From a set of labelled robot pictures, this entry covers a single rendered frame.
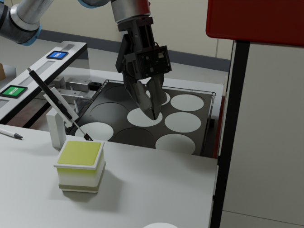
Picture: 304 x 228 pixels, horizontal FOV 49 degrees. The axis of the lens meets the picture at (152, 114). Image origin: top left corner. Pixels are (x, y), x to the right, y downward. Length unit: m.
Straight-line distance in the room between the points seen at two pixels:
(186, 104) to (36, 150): 0.46
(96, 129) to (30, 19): 0.60
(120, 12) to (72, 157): 0.29
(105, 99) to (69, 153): 0.44
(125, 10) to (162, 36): 2.73
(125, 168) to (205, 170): 0.16
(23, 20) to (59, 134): 0.72
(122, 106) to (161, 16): 2.40
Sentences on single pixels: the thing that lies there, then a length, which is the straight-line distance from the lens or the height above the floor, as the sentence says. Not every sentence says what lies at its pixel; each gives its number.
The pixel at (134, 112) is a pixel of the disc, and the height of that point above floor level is 0.90.
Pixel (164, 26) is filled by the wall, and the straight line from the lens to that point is 3.37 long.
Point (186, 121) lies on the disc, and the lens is 0.93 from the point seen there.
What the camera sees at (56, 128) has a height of 1.02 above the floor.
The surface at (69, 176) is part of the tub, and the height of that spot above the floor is 1.01.
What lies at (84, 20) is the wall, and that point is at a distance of 3.79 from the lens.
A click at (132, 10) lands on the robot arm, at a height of 1.24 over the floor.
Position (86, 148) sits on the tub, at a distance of 0.64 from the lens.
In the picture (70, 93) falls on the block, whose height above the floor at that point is 0.91.
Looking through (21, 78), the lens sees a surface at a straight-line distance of 1.09.
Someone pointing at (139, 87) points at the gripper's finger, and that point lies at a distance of 0.71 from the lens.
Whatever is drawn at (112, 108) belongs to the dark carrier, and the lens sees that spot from 0.99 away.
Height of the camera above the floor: 1.42
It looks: 33 degrees down
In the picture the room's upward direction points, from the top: straight up
